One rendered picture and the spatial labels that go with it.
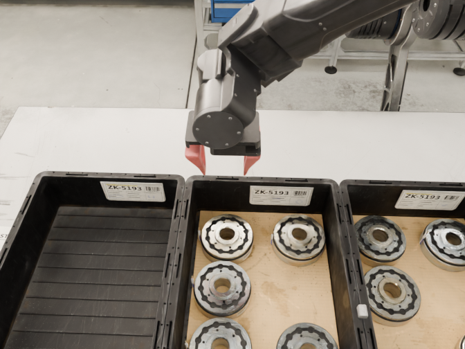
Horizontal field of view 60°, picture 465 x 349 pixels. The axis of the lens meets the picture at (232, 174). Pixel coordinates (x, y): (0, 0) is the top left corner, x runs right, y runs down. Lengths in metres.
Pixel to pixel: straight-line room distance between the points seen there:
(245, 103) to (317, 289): 0.46
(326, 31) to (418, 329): 0.56
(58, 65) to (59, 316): 2.30
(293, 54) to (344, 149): 0.78
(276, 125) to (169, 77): 1.49
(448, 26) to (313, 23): 0.57
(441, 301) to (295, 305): 0.27
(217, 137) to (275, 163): 0.70
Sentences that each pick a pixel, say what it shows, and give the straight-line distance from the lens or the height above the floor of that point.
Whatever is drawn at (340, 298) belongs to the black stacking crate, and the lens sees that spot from 0.74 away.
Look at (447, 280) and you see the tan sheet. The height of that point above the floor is 0.83.
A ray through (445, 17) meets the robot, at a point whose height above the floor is 1.14.
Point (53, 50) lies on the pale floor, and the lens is 3.12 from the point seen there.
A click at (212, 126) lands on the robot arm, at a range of 0.43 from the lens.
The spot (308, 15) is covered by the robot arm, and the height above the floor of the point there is 1.35.
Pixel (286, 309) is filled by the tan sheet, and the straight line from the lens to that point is 0.77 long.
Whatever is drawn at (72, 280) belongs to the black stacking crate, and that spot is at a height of 0.83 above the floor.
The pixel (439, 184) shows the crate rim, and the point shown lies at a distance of 0.88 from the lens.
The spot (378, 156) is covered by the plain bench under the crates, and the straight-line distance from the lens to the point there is 1.22.
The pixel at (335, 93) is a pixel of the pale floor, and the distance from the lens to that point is 2.57.
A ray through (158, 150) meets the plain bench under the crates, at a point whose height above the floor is 0.70.
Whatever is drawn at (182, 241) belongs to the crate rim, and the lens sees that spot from 0.71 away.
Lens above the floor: 1.54
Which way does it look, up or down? 50 degrees down
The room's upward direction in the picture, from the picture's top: straight up
